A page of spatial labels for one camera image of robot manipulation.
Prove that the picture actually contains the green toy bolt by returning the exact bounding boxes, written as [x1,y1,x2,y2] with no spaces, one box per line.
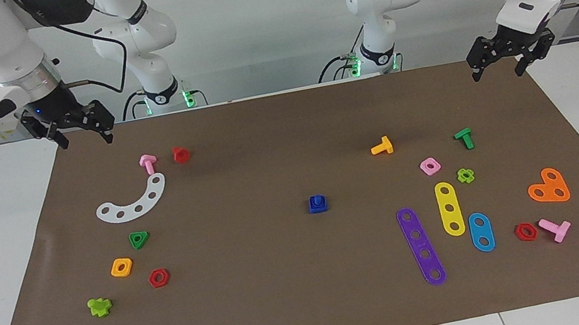
[452,127,476,153]

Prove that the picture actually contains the white curved perforated plate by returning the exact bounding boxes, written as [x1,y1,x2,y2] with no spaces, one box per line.
[91,171,172,227]

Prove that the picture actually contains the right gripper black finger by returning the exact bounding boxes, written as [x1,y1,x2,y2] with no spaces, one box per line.
[93,122,116,147]
[45,123,72,154]

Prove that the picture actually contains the purple four-hole plate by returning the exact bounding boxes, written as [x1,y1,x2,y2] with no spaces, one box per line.
[395,202,448,291]

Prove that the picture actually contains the orange toy bolt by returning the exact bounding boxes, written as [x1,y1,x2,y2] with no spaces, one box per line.
[369,134,395,158]

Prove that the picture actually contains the pink toy bolt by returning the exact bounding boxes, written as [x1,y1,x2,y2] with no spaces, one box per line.
[537,214,574,246]
[138,153,160,177]

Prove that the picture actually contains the lime cross-head toy bolt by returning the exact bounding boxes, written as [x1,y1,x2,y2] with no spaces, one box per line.
[86,295,114,320]

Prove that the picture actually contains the red toy bolt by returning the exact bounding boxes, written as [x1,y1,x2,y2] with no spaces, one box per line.
[171,145,192,165]

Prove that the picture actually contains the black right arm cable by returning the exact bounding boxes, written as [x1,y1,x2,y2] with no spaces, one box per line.
[14,0,135,109]

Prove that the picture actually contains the red hexagon toy nut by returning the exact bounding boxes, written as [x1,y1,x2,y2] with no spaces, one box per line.
[147,267,172,289]
[513,221,540,244]

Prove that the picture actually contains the green triangle toy nut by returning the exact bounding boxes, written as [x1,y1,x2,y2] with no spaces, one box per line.
[128,230,152,251]

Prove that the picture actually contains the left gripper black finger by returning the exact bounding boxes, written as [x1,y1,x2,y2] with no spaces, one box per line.
[469,59,490,84]
[512,50,540,78]

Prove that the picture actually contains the lime flower toy nut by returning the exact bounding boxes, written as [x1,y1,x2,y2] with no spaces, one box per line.
[455,166,477,186]

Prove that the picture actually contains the black base cable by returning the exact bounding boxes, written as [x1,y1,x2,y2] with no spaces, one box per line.
[118,89,148,122]
[315,53,355,84]

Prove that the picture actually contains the yellow three-hole plate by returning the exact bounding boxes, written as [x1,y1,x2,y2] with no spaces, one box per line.
[433,179,468,239]

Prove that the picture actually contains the brown table mat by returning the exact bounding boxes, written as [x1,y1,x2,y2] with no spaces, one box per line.
[0,39,579,325]

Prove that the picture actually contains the orange square toy nut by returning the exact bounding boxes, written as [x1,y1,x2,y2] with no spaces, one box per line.
[109,256,136,279]

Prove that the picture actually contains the orange L-shaped plate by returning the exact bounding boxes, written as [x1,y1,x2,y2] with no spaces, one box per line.
[524,165,572,208]

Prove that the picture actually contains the blue two-hole plate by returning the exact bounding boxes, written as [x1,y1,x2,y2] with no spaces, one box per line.
[466,210,497,255]

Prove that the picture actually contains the blue square toy nut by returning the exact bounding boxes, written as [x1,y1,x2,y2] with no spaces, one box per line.
[307,197,331,215]

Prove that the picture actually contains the pink square toy nut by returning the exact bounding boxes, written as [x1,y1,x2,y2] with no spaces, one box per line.
[418,155,443,178]

